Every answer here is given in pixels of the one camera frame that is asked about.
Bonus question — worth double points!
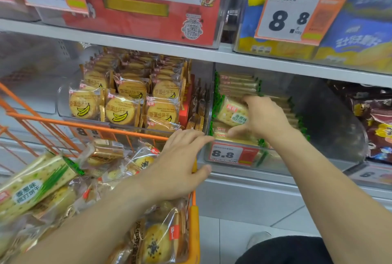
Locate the person's left forearm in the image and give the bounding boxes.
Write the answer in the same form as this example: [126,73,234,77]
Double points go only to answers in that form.
[12,175,154,264]

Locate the row of dark red bags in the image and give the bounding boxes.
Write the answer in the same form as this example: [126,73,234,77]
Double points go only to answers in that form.
[329,81,392,163]

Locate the orange shopping cart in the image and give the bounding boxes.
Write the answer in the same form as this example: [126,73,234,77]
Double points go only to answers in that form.
[0,83,201,264]

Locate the person's right hand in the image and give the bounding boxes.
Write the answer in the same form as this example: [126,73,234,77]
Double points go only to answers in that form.
[226,95,295,144]

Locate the red carton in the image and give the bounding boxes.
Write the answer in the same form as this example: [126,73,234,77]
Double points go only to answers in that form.
[61,0,224,47]

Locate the person's right leg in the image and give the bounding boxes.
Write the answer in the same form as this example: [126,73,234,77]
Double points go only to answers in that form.
[236,236,333,264]

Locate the white metal store shelf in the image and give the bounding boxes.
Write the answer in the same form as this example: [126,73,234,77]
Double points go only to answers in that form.
[0,0,392,237]

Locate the green cracker packets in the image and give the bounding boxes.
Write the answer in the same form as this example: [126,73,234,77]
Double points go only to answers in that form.
[209,72,310,166]

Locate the person's left hand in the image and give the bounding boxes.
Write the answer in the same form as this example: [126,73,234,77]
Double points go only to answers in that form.
[137,129,215,204]

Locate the person's white right shoe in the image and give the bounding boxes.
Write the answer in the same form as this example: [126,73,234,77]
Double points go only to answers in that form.
[246,231,272,251]

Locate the person's right forearm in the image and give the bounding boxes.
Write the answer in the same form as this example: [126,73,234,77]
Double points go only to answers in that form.
[269,132,392,264]

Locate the pile of pastry packets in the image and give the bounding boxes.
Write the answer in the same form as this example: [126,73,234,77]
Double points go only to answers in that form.
[0,138,190,264]

